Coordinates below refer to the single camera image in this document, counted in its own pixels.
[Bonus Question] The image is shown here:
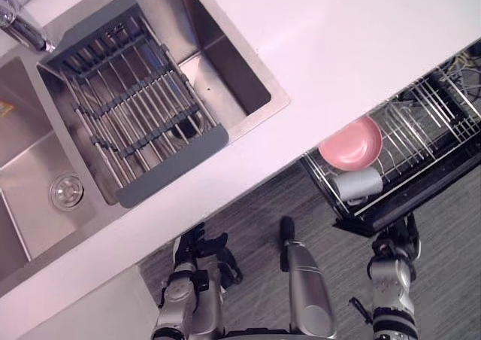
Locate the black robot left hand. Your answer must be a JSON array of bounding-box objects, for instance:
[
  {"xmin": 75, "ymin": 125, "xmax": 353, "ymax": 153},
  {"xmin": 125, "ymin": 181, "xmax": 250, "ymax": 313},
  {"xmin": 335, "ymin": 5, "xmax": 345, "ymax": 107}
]
[{"xmin": 174, "ymin": 222, "xmax": 229, "ymax": 266}]

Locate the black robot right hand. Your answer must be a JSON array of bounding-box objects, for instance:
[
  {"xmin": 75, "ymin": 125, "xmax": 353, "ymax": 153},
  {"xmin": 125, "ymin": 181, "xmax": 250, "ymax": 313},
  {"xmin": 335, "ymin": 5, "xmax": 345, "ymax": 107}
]
[{"xmin": 371, "ymin": 212, "xmax": 422, "ymax": 260}]

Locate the black dishwasher door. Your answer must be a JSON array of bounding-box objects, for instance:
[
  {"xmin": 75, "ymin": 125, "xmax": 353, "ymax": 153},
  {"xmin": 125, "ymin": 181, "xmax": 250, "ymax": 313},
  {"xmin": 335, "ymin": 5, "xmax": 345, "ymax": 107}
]
[{"xmin": 331, "ymin": 155, "xmax": 481, "ymax": 238}]

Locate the grey cup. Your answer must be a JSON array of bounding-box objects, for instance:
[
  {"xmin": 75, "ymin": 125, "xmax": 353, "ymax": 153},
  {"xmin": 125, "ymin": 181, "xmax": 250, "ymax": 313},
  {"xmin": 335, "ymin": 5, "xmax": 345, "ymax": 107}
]
[{"xmin": 331, "ymin": 166, "xmax": 385, "ymax": 206}]

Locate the dark sink drain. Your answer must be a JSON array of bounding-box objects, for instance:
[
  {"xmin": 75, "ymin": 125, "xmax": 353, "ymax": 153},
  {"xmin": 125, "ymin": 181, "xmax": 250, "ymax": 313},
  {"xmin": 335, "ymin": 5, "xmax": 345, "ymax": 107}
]
[{"xmin": 168, "ymin": 113, "xmax": 207, "ymax": 140}]

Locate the grey steel sink drying rack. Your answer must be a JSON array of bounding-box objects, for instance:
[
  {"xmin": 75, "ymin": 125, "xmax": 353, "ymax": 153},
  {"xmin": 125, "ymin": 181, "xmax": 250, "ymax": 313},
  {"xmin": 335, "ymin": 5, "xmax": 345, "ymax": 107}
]
[{"xmin": 36, "ymin": 0, "xmax": 230, "ymax": 208}]

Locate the stainless steel double sink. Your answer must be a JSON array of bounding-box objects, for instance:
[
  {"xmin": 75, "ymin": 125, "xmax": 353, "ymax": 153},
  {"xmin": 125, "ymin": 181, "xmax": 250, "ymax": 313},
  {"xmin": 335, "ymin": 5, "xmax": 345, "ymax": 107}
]
[{"xmin": 0, "ymin": 0, "xmax": 292, "ymax": 279}]

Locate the pink bowl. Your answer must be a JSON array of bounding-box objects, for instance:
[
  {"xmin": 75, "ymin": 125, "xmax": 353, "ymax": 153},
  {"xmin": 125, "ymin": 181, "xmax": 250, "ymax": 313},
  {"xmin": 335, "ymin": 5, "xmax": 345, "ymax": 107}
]
[{"xmin": 318, "ymin": 115, "xmax": 383, "ymax": 172}]

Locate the white kitchen base cabinet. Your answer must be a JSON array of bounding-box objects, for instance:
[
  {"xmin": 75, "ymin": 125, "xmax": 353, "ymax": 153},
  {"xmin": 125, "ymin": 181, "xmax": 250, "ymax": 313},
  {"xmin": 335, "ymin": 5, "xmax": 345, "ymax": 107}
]
[{"xmin": 17, "ymin": 266, "xmax": 163, "ymax": 340}]

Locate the round steel drain strainer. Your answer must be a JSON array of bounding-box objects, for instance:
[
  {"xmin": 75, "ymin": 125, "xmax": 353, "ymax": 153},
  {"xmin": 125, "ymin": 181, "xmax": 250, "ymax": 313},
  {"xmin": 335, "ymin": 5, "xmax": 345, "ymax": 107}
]
[{"xmin": 48, "ymin": 172, "xmax": 86, "ymax": 210}]

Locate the chrome kitchen faucet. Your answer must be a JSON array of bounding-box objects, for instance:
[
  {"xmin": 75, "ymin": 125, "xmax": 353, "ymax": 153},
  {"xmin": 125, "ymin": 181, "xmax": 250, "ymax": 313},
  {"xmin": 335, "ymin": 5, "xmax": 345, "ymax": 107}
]
[{"xmin": 0, "ymin": 0, "xmax": 57, "ymax": 53}]

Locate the wire dishwasher rack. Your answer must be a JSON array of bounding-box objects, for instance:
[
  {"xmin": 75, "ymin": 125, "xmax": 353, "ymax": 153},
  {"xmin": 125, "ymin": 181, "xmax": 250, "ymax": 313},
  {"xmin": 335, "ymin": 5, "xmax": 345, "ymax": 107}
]
[{"xmin": 302, "ymin": 46, "xmax": 481, "ymax": 220}]

